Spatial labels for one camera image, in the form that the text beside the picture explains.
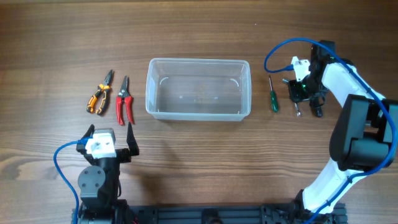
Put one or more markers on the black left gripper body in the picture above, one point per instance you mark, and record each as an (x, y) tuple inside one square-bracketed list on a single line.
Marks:
[(121, 154)]

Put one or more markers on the green handled screwdriver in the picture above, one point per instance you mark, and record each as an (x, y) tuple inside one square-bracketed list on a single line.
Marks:
[(274, 103)]

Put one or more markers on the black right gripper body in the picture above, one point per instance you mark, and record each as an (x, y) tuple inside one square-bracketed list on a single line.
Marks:
[(298, 92)]

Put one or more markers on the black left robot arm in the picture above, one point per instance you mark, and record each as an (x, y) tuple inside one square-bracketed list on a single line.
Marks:
[(99, 183)]

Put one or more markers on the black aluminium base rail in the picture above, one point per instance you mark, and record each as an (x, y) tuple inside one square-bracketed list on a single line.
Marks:
[(265, 214)]

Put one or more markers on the red handled shears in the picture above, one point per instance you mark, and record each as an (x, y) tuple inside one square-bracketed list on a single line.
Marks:
[(124, 98)]

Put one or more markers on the silver socket wrench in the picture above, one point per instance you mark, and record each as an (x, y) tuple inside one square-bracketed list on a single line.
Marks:
[(298, 113)]

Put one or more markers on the clear plastic container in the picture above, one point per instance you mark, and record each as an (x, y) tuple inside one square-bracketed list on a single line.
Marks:
[(194, 89)]

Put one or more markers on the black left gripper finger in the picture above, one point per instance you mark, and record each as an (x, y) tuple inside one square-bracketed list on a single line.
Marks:
[(89, 133), (131, 141)]

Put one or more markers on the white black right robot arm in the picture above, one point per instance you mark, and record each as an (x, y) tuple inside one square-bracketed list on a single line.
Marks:
[(364, 140)]

